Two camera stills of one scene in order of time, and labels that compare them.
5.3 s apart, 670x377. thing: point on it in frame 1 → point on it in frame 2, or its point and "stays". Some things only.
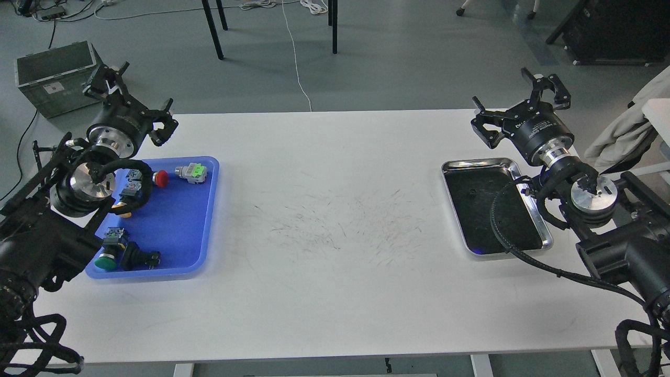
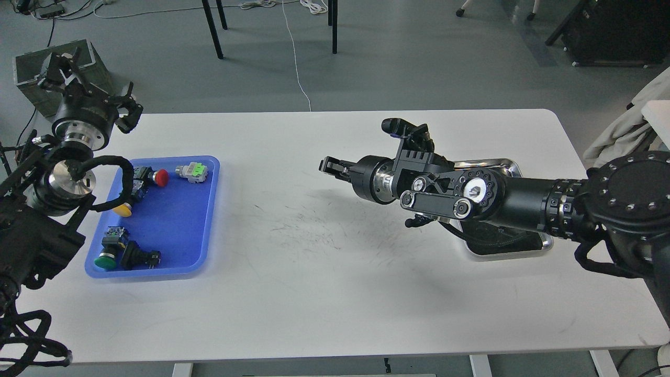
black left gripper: x=121 y=124 → x=84 y=116
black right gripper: x=533 y=126 → x=371 y=177
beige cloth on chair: x=624 y=132 stays
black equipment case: x=620 y=33 stays
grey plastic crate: x=54 y=79 stays
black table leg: x=213 y=30 stays
